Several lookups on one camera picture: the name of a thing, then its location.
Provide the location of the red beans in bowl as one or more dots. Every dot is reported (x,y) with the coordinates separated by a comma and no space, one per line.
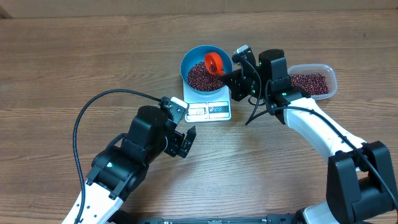
(201,79)

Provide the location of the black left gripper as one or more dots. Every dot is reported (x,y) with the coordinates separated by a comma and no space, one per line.
(177,139)

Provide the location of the blue plastic bowl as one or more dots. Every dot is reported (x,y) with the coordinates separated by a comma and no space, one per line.
(197,54)

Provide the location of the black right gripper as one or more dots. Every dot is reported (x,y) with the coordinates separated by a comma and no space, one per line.
(239,81)

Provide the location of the red adzuki beans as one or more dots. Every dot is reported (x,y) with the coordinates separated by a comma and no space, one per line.
(314,84)

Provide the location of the white digital kitchen scale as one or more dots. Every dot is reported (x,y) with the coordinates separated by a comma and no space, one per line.
(207,106)

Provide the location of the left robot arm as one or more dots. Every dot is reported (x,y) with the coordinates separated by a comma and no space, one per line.
(122,166)

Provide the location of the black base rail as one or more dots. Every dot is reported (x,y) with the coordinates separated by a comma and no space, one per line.
(125,218)

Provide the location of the clear plastic container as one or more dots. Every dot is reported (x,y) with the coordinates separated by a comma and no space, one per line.
(318,68)

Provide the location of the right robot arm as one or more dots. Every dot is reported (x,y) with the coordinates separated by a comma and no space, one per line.
(360,177)

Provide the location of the red scoop with blue handle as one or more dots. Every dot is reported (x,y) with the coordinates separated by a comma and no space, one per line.
(214,64)

